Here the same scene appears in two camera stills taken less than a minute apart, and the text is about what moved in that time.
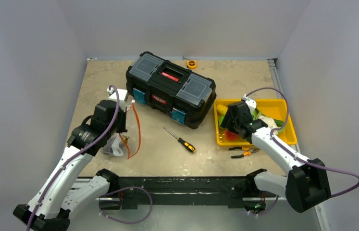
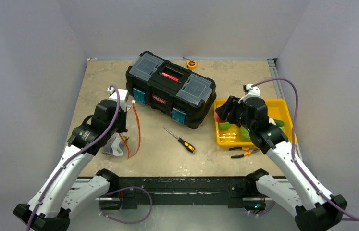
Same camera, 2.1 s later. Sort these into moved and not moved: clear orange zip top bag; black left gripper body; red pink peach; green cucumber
Moved: red pink peach
Not moved: green cucumber; clear orange zip top bag; black left gripper body
